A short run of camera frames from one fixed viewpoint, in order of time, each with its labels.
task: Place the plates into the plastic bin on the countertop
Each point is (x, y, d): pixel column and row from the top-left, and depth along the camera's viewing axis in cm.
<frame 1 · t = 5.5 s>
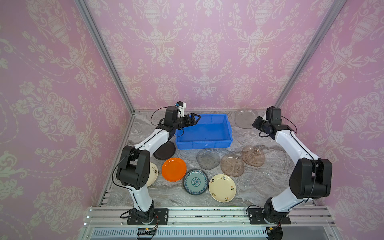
left hand: (196, 118, 87), fingers open
right hand: (256, 121, 91), fingers closed
clear glass plate: (245, 118, 97), point 16 cm above the table
blue plastic bin: (212, 131, 112), on the table
orange round plate: (174, 169, 91), on the table
teal patterned round plate: (195, 181, 87), on the table
cream plate with calligraphy: (222, 188, 85), on the table
grey glass plate: (208, 159, 96), on the table
brown glass plate: (232, 164, 94), on the table
pink glass plate: (253, 156, 97), on the table

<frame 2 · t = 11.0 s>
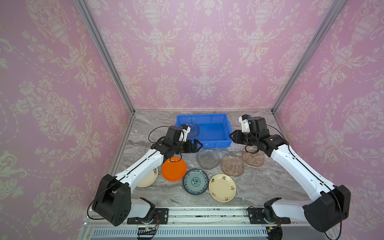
left hand: (197, 147, 81), fingers open
right hand: (231, 135, 80), fingers open
clear glass plate: (194, 131, 110), on the table
the other named things where they were.

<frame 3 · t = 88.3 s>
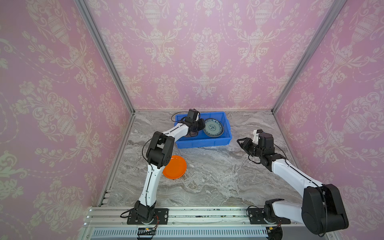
left hand: (206, 124, 103), fingers closed
right hand: (239, 140, 87), fingers open
teal patterned round plate: (213, 127, 108), point 4 cm above the table
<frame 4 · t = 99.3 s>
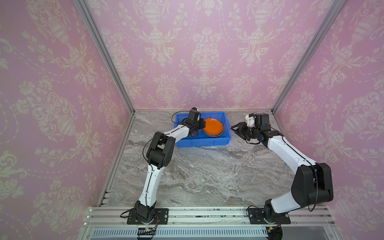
left hand: (205, 122, 104), fingers open
right hand: (233, 128, 87), fingers open
orange round plate: (213, 127, 108), point 4 cm above the table
